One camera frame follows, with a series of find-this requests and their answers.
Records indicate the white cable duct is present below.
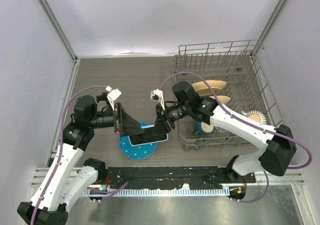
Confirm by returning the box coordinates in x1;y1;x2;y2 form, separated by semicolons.
84;187;230;197

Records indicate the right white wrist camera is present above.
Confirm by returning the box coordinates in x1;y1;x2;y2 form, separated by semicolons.
150;89;165;110

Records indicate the white ribbed cup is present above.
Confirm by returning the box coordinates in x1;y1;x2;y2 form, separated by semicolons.
240;110;267;124

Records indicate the clear glass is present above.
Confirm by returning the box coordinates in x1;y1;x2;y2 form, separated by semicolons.
215;126;230;136

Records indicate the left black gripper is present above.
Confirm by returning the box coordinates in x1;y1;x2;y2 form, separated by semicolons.
89;102;144;136

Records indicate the beige plate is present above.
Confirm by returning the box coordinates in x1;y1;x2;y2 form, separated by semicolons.
191;79;227;97
208;95;231;105

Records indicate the blue mug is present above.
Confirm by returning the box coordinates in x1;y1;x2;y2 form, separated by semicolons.
193;121;215;136

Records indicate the blue polka dot plate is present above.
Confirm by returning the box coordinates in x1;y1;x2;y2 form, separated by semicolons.
118;136;158;160

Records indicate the phone with light blue case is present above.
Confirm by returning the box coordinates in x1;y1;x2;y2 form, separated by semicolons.
129;125;168;146

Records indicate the black phone stand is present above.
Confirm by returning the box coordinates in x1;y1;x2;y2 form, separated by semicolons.
95;92;109;105

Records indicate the beige plate rear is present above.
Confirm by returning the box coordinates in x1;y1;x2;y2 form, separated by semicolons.
191;79;227;97

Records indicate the beige plate front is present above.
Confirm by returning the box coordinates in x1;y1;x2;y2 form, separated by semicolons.
208;95;231;105

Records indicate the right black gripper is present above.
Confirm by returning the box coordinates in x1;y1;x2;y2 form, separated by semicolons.
151;102;191;137

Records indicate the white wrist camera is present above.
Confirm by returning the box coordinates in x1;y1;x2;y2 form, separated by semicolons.
150;89;165;110
105;86;122;111

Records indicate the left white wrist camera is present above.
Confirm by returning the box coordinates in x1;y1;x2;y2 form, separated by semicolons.
105;86;122;111

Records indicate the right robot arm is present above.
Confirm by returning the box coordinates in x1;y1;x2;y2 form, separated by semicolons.
150;81;297;183

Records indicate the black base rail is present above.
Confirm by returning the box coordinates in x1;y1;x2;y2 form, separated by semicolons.
95;166;256;190

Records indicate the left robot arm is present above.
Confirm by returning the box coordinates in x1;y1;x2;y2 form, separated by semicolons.
17;95;144;225

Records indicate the metal wire dish rack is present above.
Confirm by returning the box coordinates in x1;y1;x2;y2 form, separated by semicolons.
170;39;288;152

